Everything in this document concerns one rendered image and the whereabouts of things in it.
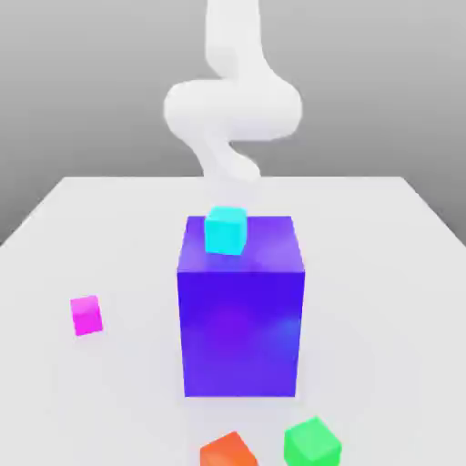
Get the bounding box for small orange cube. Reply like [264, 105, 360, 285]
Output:
[198, 431, 259, 466]

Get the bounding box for small magenta cube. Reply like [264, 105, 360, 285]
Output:
[69, 294, 105, 337]

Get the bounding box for small cyan cube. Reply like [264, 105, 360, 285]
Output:
[204, 206, 248, 257]

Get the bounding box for small green cube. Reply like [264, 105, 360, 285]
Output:
[283, 415, 343, 466]

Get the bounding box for large purple box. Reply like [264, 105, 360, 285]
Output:
[176, 215, 306, 399]

